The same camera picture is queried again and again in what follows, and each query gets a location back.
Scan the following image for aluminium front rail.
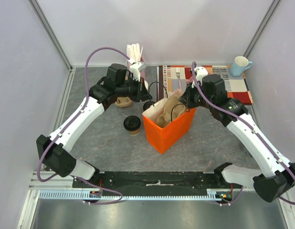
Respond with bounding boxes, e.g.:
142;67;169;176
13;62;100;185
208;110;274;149
30;171;230;190

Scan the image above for orange paper gift bag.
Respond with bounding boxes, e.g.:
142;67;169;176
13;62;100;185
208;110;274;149
142;89;196;154

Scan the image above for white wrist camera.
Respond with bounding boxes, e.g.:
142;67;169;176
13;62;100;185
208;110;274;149
129;61;146;82
195;66;209;83

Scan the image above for slotted cable duct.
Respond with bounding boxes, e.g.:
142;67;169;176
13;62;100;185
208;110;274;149
39;189;233;201

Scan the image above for pink straw holder cup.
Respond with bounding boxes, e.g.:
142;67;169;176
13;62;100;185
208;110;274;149
127;57;147;82

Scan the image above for brown paper coffee cup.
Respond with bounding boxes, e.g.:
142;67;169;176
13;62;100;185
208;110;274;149
127;127;140;135

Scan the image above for colourful patchwork placemat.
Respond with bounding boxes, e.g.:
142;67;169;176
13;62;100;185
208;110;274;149
157;65;253;105

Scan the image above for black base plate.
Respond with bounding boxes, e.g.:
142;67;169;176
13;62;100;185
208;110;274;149
72;170;242;197

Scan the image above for cardboard cup carrier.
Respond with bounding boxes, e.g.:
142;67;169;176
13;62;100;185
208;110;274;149
155;94;186;128

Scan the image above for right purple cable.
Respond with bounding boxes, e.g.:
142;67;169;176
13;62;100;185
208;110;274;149
190;61;295;206

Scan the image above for light blue mug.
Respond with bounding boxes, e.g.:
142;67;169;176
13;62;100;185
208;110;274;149
230;56;253;77

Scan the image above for pink handled fork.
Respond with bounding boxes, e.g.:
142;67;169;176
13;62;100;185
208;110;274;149
176;67;183;90

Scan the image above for stacked cardboard cup carriers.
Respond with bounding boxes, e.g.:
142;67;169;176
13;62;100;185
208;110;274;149
115;97;132;107

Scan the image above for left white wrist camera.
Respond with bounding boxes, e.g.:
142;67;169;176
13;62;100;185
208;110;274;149
129;61;146;82

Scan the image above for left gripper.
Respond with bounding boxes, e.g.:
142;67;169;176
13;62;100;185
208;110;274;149
116;76;153;103

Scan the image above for purple cable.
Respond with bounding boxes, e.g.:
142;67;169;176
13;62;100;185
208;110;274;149
190;61;295;206
37;47;131;205

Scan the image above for black plastic cup lid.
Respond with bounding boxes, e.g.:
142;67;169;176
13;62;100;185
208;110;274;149
123;115;141;132

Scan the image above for stack of black lids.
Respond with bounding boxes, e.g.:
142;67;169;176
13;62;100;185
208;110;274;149
143;101;155;111

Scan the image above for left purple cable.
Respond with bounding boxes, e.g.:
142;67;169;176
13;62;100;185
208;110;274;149
37;47;131;205

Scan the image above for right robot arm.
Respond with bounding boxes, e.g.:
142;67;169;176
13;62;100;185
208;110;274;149
179;67;295;202

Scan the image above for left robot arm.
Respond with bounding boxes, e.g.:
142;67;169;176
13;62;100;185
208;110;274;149
36;62;152;187

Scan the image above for white wrapped straws bundle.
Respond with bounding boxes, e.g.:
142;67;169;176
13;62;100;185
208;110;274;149
126;43;144;62

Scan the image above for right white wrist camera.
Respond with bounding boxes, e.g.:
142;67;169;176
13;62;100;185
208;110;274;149
195;66;209;83

